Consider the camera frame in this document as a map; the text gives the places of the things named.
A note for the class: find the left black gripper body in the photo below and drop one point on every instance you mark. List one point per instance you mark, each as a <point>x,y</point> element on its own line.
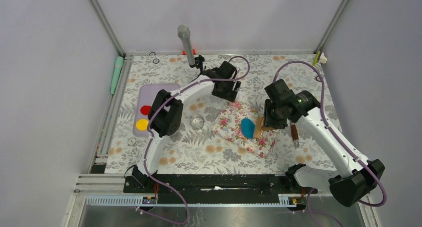
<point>227,92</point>

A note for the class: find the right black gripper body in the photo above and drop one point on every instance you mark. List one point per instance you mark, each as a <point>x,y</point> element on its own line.
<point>273,117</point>

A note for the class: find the wooden rolling pin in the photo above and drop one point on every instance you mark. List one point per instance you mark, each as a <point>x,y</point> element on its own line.
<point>260,128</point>

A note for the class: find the blue dough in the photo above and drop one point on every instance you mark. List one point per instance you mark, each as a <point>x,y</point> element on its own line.
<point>247,127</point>

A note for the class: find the floral cutting board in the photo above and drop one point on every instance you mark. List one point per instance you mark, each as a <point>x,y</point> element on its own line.
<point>237,123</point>

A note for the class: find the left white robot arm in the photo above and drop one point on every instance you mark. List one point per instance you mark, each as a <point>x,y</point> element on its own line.
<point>166,113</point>

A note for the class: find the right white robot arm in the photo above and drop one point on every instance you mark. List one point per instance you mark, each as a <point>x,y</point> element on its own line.
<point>355,175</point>

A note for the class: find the red dough disc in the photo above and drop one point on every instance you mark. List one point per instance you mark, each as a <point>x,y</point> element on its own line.
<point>145,110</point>

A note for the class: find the yellow dough disc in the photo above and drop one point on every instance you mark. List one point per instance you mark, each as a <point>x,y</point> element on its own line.
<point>142,124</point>

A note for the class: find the black microphone tripod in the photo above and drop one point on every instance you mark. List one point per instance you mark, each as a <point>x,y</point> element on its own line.
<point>199,64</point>

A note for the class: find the red clip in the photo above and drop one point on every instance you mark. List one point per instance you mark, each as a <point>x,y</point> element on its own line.
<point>184,53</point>

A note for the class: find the floral tablecloth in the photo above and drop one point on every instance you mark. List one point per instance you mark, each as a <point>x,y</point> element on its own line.
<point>191,151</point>

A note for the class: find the white clip in corner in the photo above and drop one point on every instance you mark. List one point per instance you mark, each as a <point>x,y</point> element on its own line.
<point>322,58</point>

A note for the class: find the grey microphone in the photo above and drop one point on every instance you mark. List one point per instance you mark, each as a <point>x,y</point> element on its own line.
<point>184,35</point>

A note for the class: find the purple tray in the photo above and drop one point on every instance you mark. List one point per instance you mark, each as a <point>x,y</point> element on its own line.
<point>146,96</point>

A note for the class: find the green marker pen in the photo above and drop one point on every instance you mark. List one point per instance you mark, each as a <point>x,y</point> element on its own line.
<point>116,74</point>

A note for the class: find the metal scraper wooden handle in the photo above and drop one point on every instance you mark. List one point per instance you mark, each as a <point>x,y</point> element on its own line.
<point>295,135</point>

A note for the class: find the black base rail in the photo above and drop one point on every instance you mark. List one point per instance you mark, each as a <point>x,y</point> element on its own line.
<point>213,189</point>

